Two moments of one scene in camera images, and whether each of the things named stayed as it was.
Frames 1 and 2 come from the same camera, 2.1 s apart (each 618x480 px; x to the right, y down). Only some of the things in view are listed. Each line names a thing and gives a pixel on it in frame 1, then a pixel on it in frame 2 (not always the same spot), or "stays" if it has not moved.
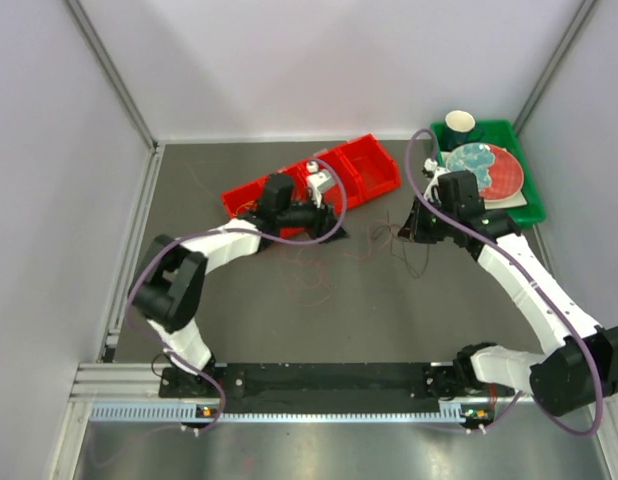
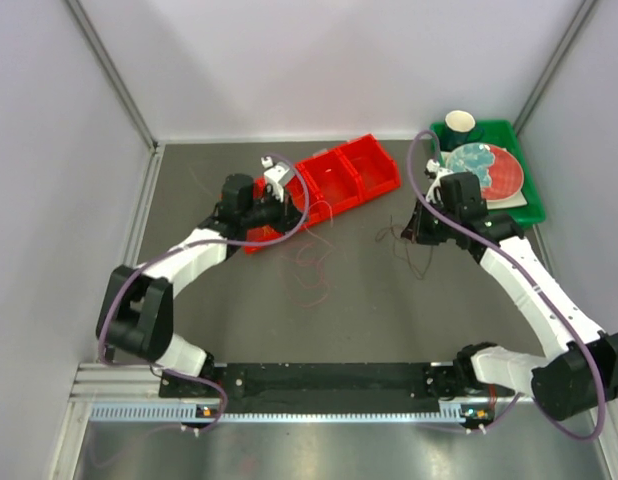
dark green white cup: (459, 129) stays
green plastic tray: (503, 133) stays
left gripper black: (323, 223) -> (288, 214)
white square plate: (514, 201) stays
